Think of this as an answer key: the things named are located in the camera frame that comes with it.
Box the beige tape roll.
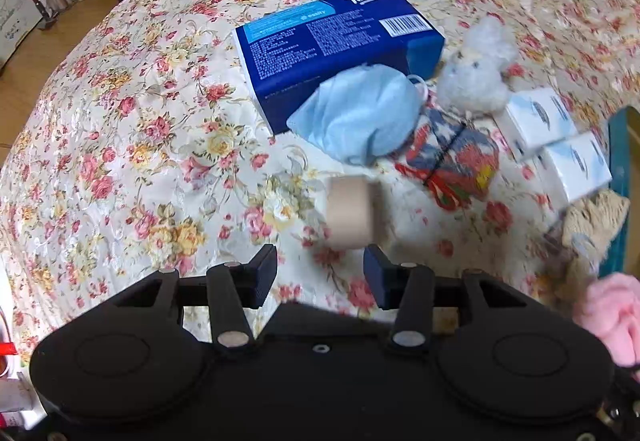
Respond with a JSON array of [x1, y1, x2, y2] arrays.
[[326, 175, 385, 250]]

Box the colourful patterned cloth bundle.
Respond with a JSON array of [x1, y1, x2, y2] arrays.
[[394, 108, 499, 211]]

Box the blue face mask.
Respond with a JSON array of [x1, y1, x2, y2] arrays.
[[286, 64, 427, 166]]

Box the beige crochet doily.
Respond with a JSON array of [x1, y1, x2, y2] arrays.
[[544, 188, 630, 305]]

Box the white tissue pack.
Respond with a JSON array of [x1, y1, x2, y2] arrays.
[[495, 88, 577, 161], [535, 132, 612, 211]]

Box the pink plush toy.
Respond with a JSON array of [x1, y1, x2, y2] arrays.
[[573, 273, 639, 367]]

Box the floral bed cover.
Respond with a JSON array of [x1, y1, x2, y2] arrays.
[[1, 0, 639, 361]]

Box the blue tissue box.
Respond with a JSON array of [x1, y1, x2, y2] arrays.
[[234, 0, 445, 134]]

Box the gold metal tray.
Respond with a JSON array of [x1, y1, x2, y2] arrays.
[[599, 106, 639, 277]]

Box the white fluffy plush keychain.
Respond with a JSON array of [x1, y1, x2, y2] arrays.
[[436, 15, 518, 118]]

